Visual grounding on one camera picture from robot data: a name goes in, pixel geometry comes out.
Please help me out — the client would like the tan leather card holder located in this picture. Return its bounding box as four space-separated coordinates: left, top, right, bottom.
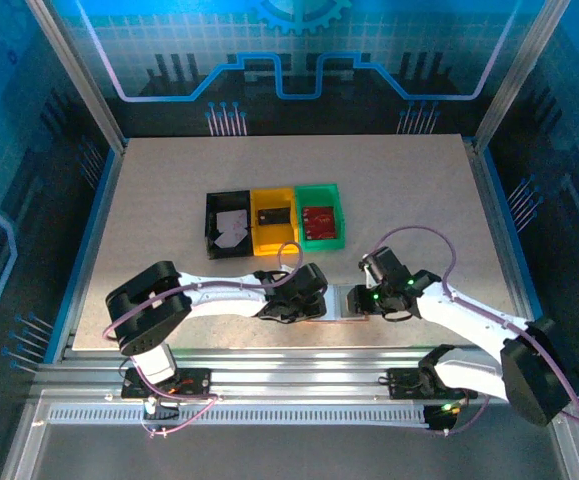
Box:
324 282 371 324

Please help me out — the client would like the dark grey credit card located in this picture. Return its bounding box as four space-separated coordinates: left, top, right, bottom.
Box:
337 285 368 318
257 206 292 228

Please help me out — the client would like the red credit card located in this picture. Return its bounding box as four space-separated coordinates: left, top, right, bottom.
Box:
302 205 338 229
302 222 339 240

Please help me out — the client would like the white credit card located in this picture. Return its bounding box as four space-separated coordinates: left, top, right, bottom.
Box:
217 209 249 234
212 225 248 250

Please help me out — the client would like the yellow plastic bin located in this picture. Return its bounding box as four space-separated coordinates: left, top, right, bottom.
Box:
249 186 301 256

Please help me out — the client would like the green plastic bin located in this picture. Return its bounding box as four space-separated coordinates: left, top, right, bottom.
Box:
293 183 346 251

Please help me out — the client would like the black plastic bin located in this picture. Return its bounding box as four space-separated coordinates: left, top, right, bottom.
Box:
204 188 254 260

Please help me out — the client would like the blue table edge strip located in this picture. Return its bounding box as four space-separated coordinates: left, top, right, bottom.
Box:
476 144 538 321
43 147 130 364

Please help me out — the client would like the dark blue cutting mat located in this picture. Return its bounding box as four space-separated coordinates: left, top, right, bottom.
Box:
483 0 579 451

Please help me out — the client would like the blue gear print panel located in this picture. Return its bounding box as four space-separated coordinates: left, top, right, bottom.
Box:
48 0 555 139

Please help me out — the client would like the blue circuit print panel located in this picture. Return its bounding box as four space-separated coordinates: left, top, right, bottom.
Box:
0 0 120 391

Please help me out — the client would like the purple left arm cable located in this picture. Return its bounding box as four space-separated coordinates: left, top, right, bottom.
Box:
101 241 304 440

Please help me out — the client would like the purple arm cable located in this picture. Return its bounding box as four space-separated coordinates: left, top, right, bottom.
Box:
101 241 304 440
368 225 579 436

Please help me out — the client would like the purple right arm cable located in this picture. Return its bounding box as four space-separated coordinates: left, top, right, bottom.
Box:
368 225 579 436

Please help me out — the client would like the aluminium frame rail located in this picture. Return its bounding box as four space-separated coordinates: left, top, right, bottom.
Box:
33 344 538 401

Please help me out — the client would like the white slotted cable duct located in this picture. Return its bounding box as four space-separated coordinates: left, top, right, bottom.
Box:
43 403 433 427

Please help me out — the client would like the aluminium frame post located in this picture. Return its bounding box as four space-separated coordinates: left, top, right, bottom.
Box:
24 0 129 154
473 0 573 151

